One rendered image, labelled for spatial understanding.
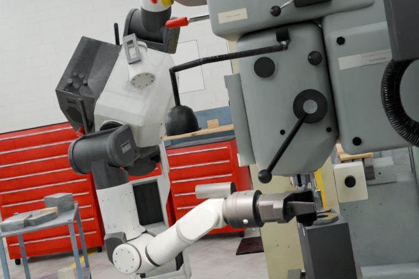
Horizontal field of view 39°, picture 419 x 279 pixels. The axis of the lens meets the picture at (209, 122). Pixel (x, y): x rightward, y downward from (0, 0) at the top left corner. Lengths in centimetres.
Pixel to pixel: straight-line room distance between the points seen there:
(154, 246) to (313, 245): 47
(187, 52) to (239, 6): 934
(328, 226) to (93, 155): 68
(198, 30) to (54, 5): 272
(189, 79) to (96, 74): 891
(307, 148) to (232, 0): 34
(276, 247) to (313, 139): 198
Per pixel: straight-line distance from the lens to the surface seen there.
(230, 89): 133
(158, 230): 197
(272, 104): 125
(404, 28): 98
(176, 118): 126
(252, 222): 138
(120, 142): 154
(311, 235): 172
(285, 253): 321
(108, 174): 155
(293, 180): 134
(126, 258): 155
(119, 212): 156
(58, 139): 651
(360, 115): 123
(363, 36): 123
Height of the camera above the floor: 152
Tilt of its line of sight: 3 degrees down
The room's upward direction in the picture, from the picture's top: 10 degrees counter-clockwise
